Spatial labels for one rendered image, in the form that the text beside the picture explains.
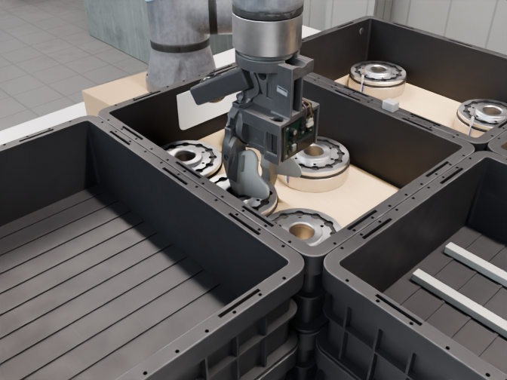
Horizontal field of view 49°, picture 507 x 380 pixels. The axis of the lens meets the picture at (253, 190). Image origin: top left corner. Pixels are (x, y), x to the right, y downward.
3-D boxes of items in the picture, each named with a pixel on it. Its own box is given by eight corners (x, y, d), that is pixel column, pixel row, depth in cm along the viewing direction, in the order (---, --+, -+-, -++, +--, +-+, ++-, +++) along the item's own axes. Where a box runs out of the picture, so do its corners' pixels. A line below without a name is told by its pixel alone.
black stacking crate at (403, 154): (107, 185, 81) (94, 115, 75) (255, 119, 98) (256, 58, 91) (306, 346, 58) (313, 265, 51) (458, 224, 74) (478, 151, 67)
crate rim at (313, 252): (94, 127, 76) (92, 111, 74) (256, 68, 92) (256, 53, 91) (312, 281, 52) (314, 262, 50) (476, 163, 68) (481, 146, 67)
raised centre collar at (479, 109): (468, 111, 89) (469, 108, 89) (486, 103, 92) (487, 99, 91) (496, 124, 86) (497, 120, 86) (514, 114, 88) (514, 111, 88)
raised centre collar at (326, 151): (288, 153, 79) (289, 149, 78) (311, 141, 82) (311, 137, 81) (314, 167, 76) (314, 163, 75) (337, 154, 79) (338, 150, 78)
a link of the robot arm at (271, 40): (216, 10, 58) (268, -7, 63) (218, 52, 61) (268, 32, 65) (270, 27, 54) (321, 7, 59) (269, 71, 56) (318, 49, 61)
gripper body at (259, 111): (276, 173, 63) (279, 72, 56) (222, 145, 67) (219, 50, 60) (318, 146, 67) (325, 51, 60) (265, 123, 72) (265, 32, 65)
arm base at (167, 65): (130, 87, 113) (124, 39, 107) (181, 67, 123) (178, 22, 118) (185, 105, 105) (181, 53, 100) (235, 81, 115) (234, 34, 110)
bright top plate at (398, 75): (339, 75, 102) (339, 72, 102) (368, 59, 108) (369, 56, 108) (388, 90, 97) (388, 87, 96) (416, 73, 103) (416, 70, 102)
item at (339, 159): (262, 156, 79) (262, 152, 79) (310, 132, 85) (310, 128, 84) (316, 185, 73) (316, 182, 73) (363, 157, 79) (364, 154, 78)
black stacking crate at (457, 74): (256, 119, 98) (257, 57, 91) (362, 72, 114) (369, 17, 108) (459, 222, 74) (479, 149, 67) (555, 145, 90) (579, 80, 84)
